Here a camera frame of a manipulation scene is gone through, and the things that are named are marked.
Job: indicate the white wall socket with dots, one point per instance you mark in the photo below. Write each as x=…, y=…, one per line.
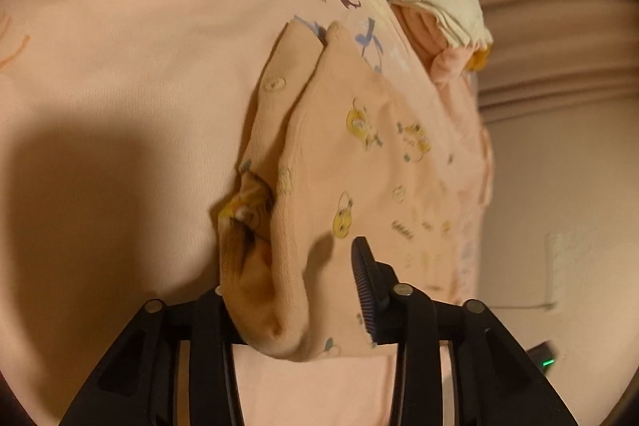
x=558, y=266

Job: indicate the pink printed blanket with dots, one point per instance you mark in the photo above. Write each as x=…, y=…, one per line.
x=125, y=31

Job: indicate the pink curtain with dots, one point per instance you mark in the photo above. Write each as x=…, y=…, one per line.
x=559, y=46

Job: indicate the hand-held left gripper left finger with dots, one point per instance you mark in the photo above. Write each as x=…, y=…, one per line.
x=209, y=321

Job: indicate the orange printed baby shirt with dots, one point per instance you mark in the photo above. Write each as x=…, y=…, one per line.
x=339, y=146

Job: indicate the pink folded garment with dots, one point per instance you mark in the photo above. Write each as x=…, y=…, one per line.
x=424, y=36

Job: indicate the black device with green light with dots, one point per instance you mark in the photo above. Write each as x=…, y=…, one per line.
x=543, y=353

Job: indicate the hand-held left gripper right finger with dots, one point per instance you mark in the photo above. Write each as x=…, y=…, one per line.
x=360, y=286

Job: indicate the white goose plush toy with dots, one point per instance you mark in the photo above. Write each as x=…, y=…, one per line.
x=478, y=59

